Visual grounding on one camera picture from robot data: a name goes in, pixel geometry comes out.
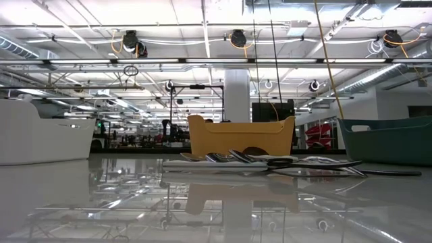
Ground black spoon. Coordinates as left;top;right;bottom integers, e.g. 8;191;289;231
228;148;423;178

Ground orange plastic bin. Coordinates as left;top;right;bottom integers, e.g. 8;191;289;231
187;114;296;158

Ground white building pillar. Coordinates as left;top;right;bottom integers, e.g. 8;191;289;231
223;69;252;124

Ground distant black robot arms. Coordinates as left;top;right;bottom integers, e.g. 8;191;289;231
159;117;186;143

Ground red storage bin rack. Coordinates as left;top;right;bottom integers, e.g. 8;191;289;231
304;122;334;142

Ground teal plastic bin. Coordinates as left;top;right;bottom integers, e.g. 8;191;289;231
337;115;432;166

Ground white plastic bin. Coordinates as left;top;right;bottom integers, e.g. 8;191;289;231
0;99;97;166

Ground black metal station frame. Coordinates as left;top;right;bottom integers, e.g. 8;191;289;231
169;84;225;131

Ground black ceiling cable reel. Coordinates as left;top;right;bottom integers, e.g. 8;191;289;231
383;29;404;49
121;29;149;59
230;29;248;49

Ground black hanging cable loop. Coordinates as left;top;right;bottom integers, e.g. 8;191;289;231
123;64;140;77

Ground yellow hanging cable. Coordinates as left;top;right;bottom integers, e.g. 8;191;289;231
313;0;345;119

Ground long ceiling light rail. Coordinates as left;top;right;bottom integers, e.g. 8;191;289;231
0;57;432;65

